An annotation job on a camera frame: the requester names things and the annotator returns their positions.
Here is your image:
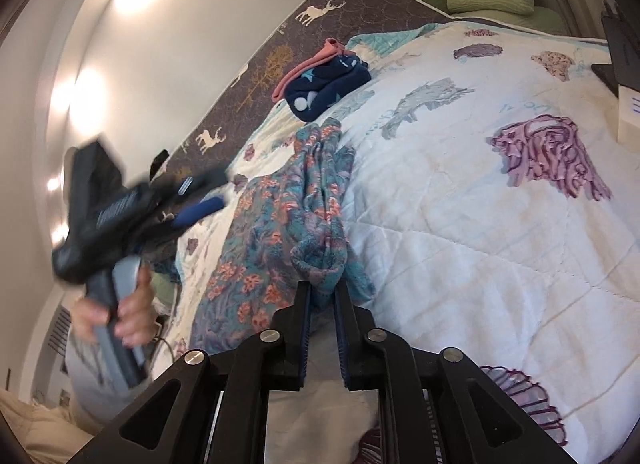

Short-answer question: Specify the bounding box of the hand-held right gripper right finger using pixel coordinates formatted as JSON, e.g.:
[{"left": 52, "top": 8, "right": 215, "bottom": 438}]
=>
[{"left": 334, "top": 286, "right": 578, "bottom": 464}]

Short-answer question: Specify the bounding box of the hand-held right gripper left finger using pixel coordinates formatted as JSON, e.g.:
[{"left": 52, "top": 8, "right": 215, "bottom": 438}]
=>
[{"left": 67, "top": 281, "right": 313, "bottom": 464}]

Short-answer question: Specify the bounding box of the teal floral garment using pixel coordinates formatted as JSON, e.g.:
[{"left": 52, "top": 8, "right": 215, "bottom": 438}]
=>
[{"left": 190, "top": 119, "right": 377, "bottom": 351}]

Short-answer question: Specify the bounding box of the white seashell print quilt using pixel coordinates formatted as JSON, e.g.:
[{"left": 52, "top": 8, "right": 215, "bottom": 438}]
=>
[{"left": 150, "top": 18, "right": 640, "bottom": 464}]

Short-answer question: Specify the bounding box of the black cable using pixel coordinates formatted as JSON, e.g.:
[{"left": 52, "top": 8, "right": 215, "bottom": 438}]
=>
[{"left": 156, "top": 335, "right": 190, "bottom": 366}]

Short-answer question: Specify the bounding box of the person's grey shirt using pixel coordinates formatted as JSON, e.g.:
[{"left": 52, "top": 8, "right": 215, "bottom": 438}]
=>
[{"left": 62, "top": 324, "right": 171, "bottom": 437}]

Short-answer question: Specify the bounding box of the pink folded garment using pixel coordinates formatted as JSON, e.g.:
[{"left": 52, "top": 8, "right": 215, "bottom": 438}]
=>
[{"left": 271, "top": 38, "right": 347, "bottom": 103}]

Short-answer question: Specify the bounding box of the dark deer print mattress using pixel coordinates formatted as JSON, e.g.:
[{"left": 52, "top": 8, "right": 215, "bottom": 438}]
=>
[{"left": 165, "top": 0, "right": 616, "bottom": 185}]

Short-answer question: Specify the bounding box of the beige cloth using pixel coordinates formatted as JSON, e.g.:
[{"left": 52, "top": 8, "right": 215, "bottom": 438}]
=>
[{"left": 0, "top": 386, "right": 101, "bottom": 464}]

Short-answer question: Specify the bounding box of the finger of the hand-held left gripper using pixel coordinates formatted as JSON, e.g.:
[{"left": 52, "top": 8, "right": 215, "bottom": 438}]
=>
[
  {"left": 150, "top": 169, "right": 231, "bottom": 205},
  {"left": 167, "top": 196, "right": 226, "bottom": 235}
]

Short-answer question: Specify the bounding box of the navy star print garment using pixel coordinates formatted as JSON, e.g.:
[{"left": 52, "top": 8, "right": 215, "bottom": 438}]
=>
[{"left": 285, "top": 54, "right": 372, "bottom": 121}]

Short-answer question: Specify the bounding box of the black stand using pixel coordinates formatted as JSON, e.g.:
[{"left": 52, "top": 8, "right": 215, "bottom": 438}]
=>
[{"left": 591, "top": 0, "right": 640, "bottom": 99}]

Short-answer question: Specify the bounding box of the white box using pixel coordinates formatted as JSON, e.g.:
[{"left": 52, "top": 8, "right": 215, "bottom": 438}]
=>
[{"left": 616, "top": 84, "right": 640, "bottom": 145}]

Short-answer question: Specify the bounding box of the person's left hand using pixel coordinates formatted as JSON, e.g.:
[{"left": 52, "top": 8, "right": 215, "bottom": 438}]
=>
[{"left": 72, "top": 264, "right": 153, "bottom": 350}]

